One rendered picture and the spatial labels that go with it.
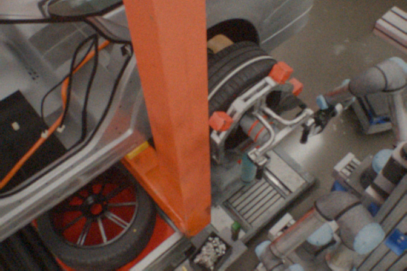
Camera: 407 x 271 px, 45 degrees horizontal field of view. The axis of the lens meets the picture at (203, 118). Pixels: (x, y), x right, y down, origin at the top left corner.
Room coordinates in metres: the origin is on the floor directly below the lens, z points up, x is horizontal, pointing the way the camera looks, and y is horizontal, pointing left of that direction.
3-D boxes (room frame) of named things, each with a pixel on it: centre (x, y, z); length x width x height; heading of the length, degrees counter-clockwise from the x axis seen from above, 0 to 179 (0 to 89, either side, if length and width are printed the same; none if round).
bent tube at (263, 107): (1.35, -0.41, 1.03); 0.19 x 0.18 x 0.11; 38
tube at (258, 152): (1.22, -0.26, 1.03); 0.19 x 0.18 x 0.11; 38
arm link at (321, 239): (0.69, -0.48, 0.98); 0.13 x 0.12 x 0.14; 26
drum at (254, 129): (1.32, -0.31, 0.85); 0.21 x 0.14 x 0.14; 38
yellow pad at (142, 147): (1.36, 0.41, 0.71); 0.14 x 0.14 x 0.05; 38
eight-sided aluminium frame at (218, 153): (1.38, -0.26, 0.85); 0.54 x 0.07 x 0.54; 128
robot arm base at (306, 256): (0.69, -0.47, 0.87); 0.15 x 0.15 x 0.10
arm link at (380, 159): (1.02, -0.85, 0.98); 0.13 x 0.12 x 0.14; 115
